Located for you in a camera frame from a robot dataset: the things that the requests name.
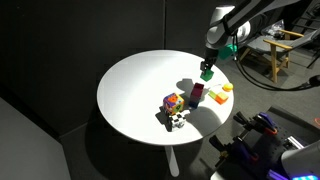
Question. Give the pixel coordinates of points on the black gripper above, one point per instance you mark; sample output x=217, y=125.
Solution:
x=210, y=59

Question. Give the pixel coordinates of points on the dark green block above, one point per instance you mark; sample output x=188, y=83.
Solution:
x=207, y=75

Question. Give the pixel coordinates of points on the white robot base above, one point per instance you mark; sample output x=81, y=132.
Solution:
x=303, y=162

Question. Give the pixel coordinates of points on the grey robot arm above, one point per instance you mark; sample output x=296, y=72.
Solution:
x=226, y=20

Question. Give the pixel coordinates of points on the pink block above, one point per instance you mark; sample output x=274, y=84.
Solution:
x=196, y=92

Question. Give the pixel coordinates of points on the light green block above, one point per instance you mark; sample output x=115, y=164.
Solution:
x=212, y=94

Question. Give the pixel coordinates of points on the yellow round block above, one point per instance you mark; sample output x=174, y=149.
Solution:
x=228, y=87

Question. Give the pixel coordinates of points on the orange block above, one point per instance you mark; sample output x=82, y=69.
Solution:
x=221, y=98

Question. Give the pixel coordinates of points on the blue block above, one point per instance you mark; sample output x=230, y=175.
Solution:
x=193, y=104

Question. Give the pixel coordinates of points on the colorful patterned cube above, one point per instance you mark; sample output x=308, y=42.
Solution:
x=173, y=103

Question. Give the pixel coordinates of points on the round white table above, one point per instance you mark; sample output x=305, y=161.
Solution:
x=131, y=92

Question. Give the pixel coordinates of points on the black white patterned cube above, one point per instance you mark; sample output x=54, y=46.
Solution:
x=177, y=121

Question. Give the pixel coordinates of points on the wooden folding chair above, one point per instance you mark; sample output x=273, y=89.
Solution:
x=276, y=52

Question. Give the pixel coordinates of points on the purple clamp far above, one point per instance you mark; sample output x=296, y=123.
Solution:
x=261, y=123

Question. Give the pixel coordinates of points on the purple clamp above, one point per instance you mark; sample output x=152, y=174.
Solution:
x=237, y=151
x=261, y=123

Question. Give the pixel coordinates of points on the purple clamp near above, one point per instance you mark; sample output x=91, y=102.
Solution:
x=237, y=151

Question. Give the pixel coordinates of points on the green wrist camera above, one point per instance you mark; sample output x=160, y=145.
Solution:
x=227, y=51

